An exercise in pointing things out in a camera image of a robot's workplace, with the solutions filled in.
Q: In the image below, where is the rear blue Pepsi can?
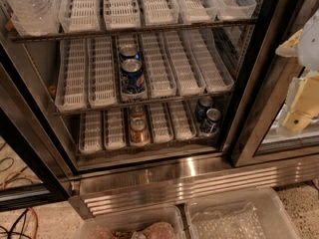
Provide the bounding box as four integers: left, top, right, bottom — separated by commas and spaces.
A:
120, 45, 141, 62

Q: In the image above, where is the top wire shelf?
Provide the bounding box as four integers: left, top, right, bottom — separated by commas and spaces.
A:
8, 18, 257, 43

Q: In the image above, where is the clear plastic bin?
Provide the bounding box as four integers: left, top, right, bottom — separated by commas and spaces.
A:
74, 205, 186, 239
184, 188, 301, 239

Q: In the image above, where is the orange cable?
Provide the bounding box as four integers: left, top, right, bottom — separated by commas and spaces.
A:
0, 171, 40, 239

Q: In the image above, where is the brown soda can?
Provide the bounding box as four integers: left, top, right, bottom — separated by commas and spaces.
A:
129, 106, 146, 120
130, 118, 148, 144

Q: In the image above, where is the front brown soda can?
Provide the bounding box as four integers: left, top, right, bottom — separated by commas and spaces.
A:
130, 118, 148, 144

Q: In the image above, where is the middle shelf tray four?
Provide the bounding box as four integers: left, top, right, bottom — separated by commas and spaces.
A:
141, 33, 176, 99

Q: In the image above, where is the front dark blue can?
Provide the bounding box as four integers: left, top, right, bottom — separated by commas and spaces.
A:
200, 109, 221, 133

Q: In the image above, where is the rear brown soda can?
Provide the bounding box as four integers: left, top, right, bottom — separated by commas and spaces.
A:
129, 106, 146, 120

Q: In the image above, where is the front blue Pepsi can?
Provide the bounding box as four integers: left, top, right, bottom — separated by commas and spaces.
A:
121, 59, 146, 95

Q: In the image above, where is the black cable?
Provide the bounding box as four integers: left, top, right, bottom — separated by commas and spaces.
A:
0, 208, 33, 239

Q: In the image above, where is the dark blue can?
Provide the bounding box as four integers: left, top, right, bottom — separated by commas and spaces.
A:
194, 97, 213, 121
200, 109, 221, 133

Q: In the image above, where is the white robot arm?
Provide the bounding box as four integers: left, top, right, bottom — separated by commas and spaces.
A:
275, 10, 319, 132

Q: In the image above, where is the wire shelf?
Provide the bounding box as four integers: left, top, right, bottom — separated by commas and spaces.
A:
8, 18, 257, 43
53, 91, 232, 116

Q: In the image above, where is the right glass fridge door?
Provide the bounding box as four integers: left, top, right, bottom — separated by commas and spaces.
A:
231, 0, 319, 166

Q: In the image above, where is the middle shelf tray one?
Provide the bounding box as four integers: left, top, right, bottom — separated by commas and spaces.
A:
55, 39, 88, 112

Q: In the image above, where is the left clear plastic bin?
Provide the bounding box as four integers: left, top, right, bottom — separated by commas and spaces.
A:
74, 205, 186, 239

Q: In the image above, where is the middle shelf tray five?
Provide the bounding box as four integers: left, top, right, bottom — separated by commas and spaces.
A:
162, 31, 205, 96

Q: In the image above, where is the middle shelf tray two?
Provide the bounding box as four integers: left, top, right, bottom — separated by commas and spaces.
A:
88, 37, 117, 108

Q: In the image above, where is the blue pepsi can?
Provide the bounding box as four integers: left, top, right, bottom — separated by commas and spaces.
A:
121, 59, 146, 95
120, 45, 141, 62

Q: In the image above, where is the open left fridge door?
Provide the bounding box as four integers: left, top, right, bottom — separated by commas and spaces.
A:
0, 47, 71, 211

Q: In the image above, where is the middle shelf tray six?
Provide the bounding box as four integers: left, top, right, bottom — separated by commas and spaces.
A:
185, 29, 234, 94

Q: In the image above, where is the rear dark blue can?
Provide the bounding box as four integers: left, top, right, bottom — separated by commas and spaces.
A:
194, 97, 213, 121

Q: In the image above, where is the clear plastic bag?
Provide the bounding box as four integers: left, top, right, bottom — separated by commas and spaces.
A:
6, 0, 61, 36

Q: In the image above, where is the middle wire shelf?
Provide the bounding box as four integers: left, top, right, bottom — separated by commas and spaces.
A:
53, 91, 232, 116

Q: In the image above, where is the stainless steel fridge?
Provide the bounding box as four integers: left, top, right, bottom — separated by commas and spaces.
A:
0, 0, 318, 219

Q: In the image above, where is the right clear plastic bin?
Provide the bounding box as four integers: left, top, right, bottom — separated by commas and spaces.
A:
184, 188, 301, 239

